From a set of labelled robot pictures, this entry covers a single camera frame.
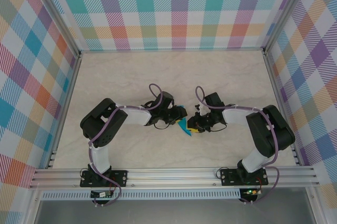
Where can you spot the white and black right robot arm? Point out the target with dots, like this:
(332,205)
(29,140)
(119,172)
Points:
(255,161)

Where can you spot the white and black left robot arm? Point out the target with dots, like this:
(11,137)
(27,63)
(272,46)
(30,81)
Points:
(101,158)

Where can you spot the grey metal shelf panel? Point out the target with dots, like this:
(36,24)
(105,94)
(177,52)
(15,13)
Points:
(171,213)

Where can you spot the aluminium mounting rail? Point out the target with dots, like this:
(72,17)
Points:
(171,176)

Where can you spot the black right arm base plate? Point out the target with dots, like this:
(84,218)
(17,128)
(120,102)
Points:
(229,180)

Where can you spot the aluminium side floor rail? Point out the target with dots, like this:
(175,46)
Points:
(69,90)
(282,103)

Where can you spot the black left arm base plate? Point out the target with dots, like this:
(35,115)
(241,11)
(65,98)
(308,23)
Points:
(119,176)

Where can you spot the aluminium frame post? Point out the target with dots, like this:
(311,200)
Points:
(286,11)
(56,11)

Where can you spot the aluminium frame leg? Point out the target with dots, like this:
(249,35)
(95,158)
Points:
(33,208)
(314,208)

